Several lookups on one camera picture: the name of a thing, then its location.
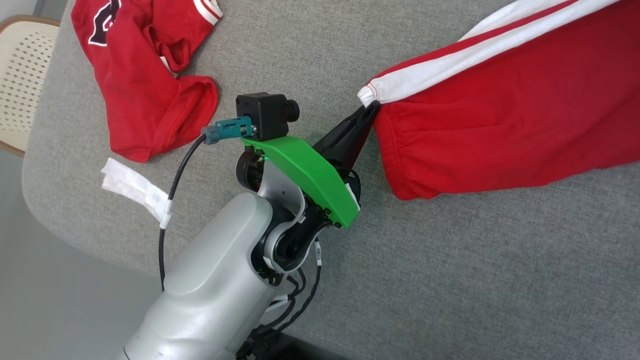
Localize red shorts with number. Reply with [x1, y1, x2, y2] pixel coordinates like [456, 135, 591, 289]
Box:
[71, 0, 224, 164]

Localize black cable with teal connector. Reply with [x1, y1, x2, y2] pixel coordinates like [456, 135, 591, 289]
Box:
[158, 116, 254, 293]

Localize thin black arm cables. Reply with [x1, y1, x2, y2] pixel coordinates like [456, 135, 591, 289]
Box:
[235, 240, 324, 360]

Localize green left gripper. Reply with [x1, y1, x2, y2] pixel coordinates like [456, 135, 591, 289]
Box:
[241, 101, 381, 229]

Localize white cable label tag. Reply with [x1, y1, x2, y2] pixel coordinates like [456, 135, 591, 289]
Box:
[101, 157, 174, 230]

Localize red shorts with white stripes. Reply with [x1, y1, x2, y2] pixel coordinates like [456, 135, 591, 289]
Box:
[357, 0, 640, 202]

